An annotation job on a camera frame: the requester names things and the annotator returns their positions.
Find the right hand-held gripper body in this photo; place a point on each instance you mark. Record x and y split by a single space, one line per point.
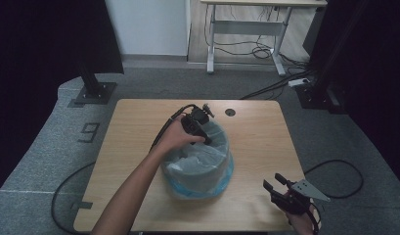
295 202

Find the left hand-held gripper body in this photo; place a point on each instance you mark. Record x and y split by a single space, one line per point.
196 119

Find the white plastic bag blue edge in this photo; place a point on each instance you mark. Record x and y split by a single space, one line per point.
217 153

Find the green plastic bin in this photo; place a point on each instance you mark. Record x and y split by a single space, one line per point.
200 178

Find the person's right hand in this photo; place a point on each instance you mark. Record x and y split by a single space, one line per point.
303 225

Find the person's left hand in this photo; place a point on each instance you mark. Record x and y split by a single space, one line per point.
174 137

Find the round black table grommet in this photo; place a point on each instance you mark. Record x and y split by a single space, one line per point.
230 112

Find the black metal stand large base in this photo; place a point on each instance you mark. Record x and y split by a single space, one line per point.
321 91

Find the white power strip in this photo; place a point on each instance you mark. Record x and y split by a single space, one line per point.
298 82

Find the white desk with metal legs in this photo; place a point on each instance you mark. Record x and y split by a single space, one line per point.
246 27

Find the black metal stand square base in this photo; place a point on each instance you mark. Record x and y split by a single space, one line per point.
95 91

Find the black curtain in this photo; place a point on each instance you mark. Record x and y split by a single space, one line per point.
41 65
377 65

